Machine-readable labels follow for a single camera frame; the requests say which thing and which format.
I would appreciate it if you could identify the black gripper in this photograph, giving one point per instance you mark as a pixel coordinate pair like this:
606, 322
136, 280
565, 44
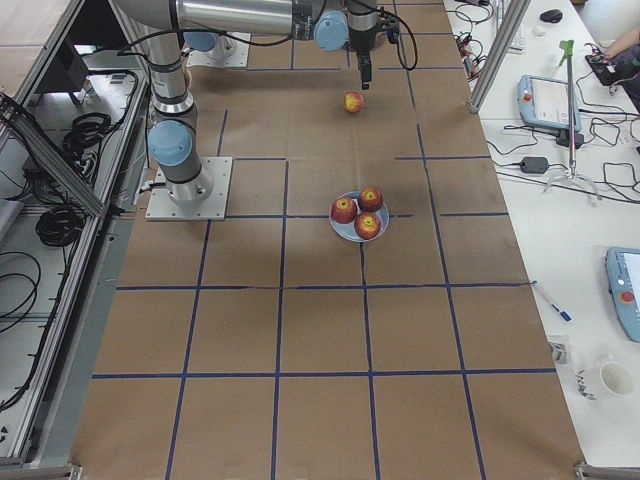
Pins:
361, 39

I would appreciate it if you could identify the yellow-red apple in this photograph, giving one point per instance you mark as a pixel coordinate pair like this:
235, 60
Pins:
354, 102

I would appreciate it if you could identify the red apple on plate back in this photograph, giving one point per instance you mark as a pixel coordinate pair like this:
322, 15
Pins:
370, 199

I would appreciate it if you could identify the red apple on plate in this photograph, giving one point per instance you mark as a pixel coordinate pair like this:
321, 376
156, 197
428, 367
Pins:
367, 225
343, 210
370, 199

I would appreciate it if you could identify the red apple on plate left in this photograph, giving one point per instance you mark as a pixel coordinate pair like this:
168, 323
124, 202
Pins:
343, 210

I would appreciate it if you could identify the red apple on plate front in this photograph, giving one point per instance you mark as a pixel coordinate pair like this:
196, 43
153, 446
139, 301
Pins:
367, 225

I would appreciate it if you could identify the light blue plate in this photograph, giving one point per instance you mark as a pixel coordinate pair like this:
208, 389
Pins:
347, 232

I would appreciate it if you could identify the left teach pendant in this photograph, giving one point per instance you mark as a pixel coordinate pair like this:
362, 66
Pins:
543, 102

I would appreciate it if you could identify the teach pendant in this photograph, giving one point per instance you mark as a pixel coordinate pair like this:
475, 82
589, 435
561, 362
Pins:
622, 268
543, 102

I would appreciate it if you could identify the black computer mouse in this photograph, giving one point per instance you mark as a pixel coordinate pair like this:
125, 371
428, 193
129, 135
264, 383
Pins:
551, 16

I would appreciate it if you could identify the black power adapter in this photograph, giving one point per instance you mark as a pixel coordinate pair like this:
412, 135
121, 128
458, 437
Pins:
534, 165

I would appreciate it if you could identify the metal tripod stand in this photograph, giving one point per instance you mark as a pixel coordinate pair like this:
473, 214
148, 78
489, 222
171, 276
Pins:
571, 176

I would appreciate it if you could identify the blue white pen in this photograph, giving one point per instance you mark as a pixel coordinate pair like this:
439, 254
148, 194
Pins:
560, 311

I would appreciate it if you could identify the right teach pendant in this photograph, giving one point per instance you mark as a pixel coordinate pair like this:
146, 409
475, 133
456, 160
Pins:
622, 268

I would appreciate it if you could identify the white mug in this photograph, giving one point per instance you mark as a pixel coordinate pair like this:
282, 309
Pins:
603, 380

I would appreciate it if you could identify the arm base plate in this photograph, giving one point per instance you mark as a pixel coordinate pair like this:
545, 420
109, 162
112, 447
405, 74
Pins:
205, 198
216, 51

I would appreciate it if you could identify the aluminium frame post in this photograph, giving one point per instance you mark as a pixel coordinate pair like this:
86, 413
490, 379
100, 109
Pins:
512, 19

